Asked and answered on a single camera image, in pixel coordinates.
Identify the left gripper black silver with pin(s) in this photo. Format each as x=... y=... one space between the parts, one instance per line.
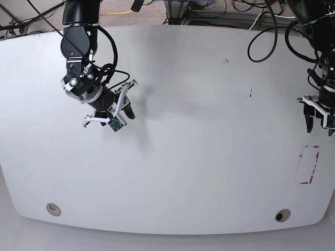
x=325 y=98

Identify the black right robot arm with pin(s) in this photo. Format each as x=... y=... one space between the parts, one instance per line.
x=81 y=27

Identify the grey aluminium frame stand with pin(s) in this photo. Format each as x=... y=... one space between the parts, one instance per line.
x=175 y=11

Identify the left table cable grommet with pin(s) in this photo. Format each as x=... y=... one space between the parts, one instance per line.
x=53 y=209

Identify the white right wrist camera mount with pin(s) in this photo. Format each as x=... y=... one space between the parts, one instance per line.
x=108 y=105

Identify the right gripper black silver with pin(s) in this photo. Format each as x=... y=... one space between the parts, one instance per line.
x=87 y=84

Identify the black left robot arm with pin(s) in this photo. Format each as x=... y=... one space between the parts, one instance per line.
x=318 y=26

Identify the table cable grommet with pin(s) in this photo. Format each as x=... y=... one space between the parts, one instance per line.
x=283 y=215
x=53 y=209

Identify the red tape rectangle marking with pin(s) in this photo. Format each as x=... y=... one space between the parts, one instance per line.
x=307 y=163

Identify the right table cable grommet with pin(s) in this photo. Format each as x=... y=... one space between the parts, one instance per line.
x=283 y=215

